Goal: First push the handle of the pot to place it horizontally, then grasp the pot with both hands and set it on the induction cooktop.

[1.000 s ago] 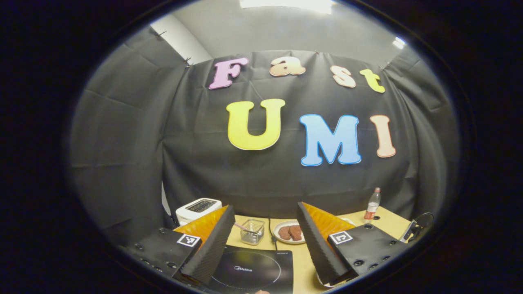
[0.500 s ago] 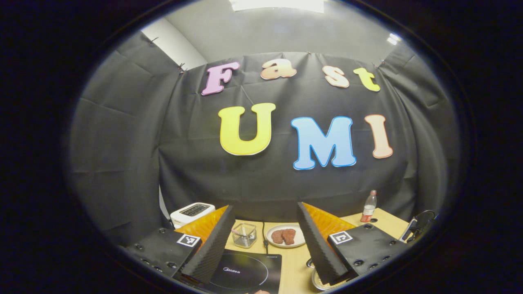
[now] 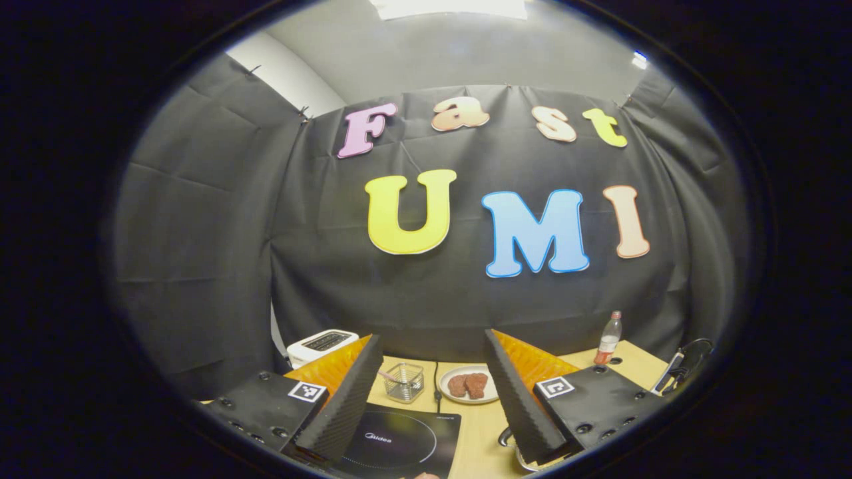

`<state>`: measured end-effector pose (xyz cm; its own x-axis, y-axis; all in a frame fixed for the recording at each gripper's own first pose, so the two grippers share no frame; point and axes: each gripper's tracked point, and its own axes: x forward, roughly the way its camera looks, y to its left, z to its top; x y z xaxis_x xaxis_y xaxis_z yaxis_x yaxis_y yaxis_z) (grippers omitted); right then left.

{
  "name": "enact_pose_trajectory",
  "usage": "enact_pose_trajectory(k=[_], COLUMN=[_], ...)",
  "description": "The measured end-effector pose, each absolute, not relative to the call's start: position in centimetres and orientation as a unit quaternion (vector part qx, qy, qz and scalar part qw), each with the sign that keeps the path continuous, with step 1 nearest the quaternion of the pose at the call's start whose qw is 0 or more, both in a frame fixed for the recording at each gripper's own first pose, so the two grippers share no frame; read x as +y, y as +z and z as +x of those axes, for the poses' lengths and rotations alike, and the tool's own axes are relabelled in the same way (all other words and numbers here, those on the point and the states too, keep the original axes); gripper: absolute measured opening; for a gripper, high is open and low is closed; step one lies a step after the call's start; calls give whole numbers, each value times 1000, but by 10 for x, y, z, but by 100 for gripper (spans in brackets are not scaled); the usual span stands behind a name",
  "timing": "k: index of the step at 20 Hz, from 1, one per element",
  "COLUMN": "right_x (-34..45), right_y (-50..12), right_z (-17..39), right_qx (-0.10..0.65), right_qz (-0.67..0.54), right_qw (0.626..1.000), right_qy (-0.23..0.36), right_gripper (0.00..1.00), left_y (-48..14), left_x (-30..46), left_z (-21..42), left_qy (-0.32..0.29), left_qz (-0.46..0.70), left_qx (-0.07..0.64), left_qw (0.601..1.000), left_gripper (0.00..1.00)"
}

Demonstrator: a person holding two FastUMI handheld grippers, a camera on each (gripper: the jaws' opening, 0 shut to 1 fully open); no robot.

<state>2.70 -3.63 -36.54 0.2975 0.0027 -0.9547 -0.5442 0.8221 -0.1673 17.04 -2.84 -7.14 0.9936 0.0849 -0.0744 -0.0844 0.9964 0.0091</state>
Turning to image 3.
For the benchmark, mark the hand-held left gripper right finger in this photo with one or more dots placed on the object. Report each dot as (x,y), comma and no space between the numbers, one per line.
(526,406)

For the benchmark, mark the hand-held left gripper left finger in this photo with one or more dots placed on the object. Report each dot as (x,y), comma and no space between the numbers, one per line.
(343,406)

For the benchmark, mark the stainless steel pot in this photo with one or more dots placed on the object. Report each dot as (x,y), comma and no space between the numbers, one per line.
(504,438)

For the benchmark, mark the black induction cooktop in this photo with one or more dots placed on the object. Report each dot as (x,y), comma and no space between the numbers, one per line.
(399,446)

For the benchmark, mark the brown meat patty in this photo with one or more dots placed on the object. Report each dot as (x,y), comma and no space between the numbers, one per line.
(456,386)
(478,386)

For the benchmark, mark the pink utensil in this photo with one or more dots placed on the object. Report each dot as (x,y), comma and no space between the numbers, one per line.
(389,376)

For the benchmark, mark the white toaster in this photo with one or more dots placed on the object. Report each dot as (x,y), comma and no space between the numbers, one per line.
(319,346)

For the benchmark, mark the clear bottle with red label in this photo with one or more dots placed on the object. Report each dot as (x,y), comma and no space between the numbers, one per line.
(608,342)

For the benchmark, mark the white round plate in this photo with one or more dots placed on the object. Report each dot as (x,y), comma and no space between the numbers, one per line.
(449,398)

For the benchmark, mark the black backdrop cloth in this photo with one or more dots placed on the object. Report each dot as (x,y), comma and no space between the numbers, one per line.
(200,266)

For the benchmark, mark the ceiling light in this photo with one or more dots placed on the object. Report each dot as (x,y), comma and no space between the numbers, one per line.
(446,8)

